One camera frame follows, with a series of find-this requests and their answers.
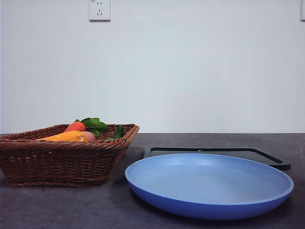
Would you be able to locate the yellow-orange corn cob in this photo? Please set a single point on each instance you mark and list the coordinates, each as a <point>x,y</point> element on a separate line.
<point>66,136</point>

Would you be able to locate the dark green pepper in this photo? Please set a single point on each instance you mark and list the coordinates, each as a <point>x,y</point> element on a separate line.
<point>119,132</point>

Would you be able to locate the orange carrot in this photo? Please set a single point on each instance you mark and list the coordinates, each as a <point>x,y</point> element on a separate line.
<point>75,127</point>

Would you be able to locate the brown wicker basket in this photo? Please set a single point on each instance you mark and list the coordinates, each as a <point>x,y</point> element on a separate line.
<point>59,162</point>

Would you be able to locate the green leafy vegetable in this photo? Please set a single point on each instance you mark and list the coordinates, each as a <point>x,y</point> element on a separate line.
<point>95,123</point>

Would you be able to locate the black rectangular tray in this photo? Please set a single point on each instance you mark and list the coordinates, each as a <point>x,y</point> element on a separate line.
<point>283,165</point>

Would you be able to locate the blue round plate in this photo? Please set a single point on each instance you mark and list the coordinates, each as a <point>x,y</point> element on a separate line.
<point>207,181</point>

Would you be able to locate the white wall plate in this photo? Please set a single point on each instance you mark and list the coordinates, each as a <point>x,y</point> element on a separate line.
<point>303,10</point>

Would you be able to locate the brown egg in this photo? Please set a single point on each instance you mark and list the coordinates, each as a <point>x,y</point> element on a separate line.
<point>90,136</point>

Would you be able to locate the white wall socket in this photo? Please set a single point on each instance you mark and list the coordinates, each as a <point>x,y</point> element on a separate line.
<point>100,10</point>

